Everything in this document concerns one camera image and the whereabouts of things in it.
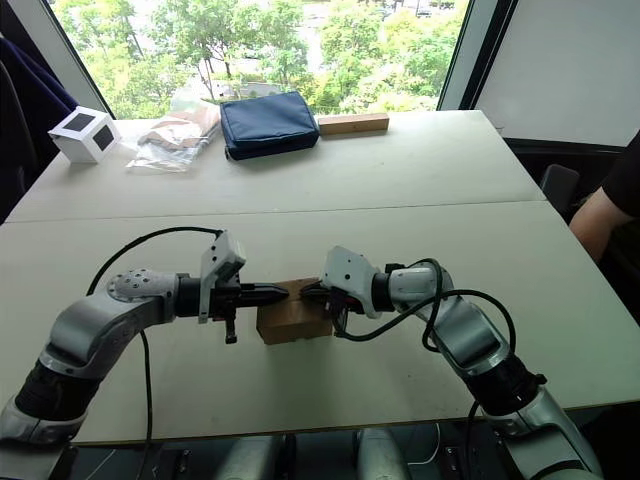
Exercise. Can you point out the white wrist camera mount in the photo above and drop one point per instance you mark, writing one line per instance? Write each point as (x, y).
(222, 257)
(350, 275)

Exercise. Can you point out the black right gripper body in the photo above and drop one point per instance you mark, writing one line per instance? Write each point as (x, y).
(340, 307)

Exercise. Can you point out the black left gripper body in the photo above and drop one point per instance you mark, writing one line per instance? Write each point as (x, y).
(227, 297)

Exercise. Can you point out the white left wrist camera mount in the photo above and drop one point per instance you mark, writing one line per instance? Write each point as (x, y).
(222, 257)

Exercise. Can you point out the grey chair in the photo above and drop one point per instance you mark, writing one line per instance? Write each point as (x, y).
(557, 185)

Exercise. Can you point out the person's black shirt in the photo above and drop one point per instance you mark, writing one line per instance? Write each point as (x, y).
(627, 180)

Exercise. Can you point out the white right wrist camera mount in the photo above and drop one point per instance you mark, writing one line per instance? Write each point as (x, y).
(350, 275)

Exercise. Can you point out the light wooden block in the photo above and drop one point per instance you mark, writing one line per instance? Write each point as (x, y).
(352, 124)

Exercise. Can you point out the dark purple cloth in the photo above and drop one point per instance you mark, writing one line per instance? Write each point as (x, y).
(30, 100)

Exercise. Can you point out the small brown cardboard box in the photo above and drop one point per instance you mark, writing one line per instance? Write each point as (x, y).
(290, 322)

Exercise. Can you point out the white cube with black squares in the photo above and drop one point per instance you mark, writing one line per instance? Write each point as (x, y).
(75, 145)

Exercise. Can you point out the dark window frame post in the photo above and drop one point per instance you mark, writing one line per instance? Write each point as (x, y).
(465, 60)

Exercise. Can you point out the grey rounded shape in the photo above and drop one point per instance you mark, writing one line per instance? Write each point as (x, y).
(382, 457)
(250, 460)

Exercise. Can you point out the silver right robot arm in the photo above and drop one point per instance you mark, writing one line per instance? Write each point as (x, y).
(465, 330)

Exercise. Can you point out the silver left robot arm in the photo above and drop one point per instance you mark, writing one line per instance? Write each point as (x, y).
(90, 325)

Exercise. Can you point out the navy blue fabric pouch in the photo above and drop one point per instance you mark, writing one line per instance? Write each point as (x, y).
(270, 125)

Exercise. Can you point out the clear plastic bag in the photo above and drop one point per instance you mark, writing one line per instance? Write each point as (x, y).
(170, 137)

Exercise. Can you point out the bare person forearm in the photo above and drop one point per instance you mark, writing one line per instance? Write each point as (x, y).
(595, 220)

